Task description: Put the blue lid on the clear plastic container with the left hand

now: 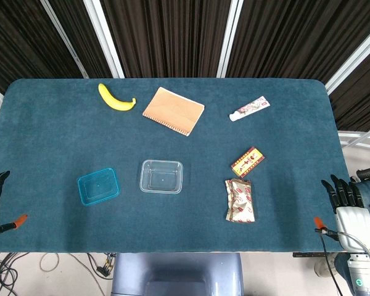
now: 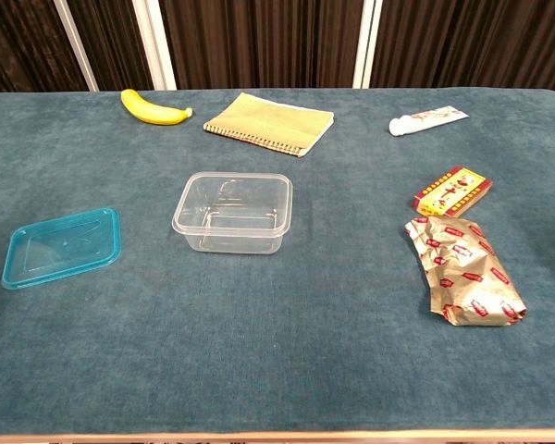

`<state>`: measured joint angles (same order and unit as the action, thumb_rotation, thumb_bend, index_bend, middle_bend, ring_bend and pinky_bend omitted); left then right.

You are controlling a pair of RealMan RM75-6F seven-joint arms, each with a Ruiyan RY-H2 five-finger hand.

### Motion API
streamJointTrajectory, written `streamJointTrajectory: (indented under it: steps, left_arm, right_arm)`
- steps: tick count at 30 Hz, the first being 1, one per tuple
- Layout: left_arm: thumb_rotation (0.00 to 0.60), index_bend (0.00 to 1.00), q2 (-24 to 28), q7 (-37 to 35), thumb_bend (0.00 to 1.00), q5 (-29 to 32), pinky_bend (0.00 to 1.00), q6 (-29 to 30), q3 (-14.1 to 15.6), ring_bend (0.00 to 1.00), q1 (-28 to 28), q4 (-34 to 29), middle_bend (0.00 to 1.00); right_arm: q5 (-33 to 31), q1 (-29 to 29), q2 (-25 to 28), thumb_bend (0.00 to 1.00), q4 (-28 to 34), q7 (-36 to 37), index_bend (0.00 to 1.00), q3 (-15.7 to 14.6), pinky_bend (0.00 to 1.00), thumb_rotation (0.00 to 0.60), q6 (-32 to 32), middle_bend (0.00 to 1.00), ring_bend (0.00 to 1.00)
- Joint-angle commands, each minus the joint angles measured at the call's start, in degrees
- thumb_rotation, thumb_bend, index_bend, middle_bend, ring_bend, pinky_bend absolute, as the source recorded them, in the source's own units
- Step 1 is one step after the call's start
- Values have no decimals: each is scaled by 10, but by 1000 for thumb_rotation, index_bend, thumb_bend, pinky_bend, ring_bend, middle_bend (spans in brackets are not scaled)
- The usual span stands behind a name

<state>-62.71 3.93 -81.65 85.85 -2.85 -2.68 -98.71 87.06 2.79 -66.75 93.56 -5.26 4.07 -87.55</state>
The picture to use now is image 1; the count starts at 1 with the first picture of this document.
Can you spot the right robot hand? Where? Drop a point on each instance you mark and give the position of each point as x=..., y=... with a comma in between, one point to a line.
x=356, y=225

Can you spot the blue plastic container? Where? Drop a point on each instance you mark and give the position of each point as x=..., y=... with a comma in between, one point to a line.
x=98, y=186

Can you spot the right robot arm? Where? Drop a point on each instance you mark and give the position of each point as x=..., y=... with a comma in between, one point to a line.
x=364, y=277

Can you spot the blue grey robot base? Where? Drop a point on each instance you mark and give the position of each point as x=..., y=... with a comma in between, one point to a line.
x=179, y=268

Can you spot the red yellow card box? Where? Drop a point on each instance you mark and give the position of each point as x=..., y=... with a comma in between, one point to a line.
x=247, y=161

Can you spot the clear plastic container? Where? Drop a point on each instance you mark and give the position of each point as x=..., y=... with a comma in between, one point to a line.
x=161, y=176

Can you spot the teal table cloth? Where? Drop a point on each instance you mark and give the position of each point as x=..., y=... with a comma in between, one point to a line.
x=280, y=138

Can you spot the crumpled gold snack wrapper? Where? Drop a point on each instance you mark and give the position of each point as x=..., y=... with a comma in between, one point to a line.
x=240, y=200

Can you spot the black power plug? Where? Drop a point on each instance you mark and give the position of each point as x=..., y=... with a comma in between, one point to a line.
x=104, y=270

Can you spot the white toothpaste tube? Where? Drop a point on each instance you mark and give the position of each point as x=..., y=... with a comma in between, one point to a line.
x=249, y=108

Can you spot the yellow banana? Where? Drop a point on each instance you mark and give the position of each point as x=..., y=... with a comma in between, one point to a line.
x=114, y=103

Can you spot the tan spiral notebook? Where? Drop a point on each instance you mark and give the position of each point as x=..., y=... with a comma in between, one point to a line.
x=172, y=111

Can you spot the dark brown pleated curtain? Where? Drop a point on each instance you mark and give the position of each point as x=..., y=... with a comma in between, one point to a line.
x=172, y=37

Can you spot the black metal bracket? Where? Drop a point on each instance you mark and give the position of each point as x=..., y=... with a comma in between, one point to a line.
x=311, y=254

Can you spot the white metal frame rail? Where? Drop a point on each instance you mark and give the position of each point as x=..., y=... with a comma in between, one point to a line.
x=351, y=135

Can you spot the white frame post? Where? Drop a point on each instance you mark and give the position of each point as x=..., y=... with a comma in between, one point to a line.
x=228, y=37
x=351, y=58
x=64, y=40
x=105, y=40

